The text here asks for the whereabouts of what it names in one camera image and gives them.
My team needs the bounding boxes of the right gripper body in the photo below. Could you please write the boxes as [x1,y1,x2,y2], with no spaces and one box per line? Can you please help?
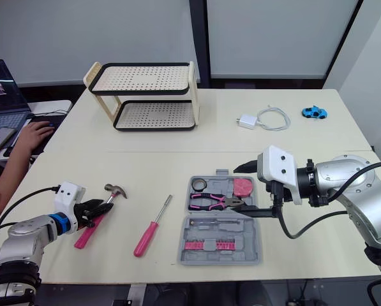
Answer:
[265,180,288,205]

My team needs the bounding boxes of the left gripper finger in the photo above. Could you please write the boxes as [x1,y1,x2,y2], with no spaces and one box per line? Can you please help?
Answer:
[80,198,105,210]
[90,203,115,219]

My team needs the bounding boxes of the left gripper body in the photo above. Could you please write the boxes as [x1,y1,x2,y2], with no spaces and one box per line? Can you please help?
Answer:
[72,203,95,230]

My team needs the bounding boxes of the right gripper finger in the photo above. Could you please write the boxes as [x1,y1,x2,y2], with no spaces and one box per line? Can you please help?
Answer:
[237,205,279,219]
[233,160,259,175]

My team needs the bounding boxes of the pink tape measure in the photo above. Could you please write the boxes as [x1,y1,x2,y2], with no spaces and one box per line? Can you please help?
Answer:
[233,178,255,197]

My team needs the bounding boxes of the pink handled hammer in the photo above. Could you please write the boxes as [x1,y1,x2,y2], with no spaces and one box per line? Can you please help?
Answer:
[74,183,128,250]

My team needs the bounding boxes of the grey tool case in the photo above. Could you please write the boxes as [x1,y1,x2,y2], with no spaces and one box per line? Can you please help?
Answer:
[176,168,264,266]

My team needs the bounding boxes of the slim silver screwdriver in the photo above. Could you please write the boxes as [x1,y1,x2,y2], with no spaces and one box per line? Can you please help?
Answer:
[190,219,243,225]

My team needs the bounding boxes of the pink and black pliers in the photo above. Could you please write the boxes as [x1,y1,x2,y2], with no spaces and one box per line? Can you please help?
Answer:
[188,192,246,212]

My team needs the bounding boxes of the black tape roll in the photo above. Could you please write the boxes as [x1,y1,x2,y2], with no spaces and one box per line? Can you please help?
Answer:
[191,178,208,192]

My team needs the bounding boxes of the white charger plug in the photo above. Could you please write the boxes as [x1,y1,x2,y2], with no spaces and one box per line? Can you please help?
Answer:
[235,113,259,130]

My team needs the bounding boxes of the pink bit holder strip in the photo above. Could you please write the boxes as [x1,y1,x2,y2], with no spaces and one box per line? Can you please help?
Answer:
[184,241,236,251]

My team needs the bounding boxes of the robot body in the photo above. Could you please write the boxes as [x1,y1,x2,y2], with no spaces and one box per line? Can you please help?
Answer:
[138,280,370,306]

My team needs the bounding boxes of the blue toy car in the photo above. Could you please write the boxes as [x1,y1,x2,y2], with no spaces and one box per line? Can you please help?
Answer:
[301,105,328,120]

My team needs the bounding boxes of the person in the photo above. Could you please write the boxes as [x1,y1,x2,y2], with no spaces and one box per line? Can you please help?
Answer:
[0,120,56,222]

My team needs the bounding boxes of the black mouse pad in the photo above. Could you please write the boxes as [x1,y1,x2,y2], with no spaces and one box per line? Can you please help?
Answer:
[3,114,67,157]

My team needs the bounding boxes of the white side table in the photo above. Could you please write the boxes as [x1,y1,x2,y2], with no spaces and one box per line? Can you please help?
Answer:
[26,99,73,113]

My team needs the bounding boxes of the dark smartphone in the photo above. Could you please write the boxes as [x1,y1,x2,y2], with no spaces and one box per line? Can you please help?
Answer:
[0,126,18,158]

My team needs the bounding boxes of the cream two-tier perforated rack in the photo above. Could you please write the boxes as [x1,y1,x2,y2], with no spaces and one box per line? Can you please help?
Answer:
[83,61,200,133]

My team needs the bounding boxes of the grey laptop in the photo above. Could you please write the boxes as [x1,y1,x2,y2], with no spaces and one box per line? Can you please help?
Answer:
[0,59,33,145]

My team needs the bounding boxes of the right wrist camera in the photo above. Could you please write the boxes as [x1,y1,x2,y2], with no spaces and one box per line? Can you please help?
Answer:
[257,145,304,206]

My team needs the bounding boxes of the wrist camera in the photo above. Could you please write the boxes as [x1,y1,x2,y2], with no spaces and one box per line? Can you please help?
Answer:
[54,181,86,221]
[257,145,304,206]

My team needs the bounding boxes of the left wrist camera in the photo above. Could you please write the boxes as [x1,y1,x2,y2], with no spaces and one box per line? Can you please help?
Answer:
[54,181,86,221]

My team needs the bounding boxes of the pink handled screwdriver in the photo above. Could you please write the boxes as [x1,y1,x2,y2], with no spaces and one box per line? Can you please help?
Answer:
[133,194,173,258]

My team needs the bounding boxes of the white charger cable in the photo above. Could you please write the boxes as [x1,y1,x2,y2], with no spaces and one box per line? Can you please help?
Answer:
[256,105,292,132]

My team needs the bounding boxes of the thin black mouse cable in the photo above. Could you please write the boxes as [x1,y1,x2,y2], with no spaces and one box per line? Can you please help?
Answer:
[27,109,71,117]

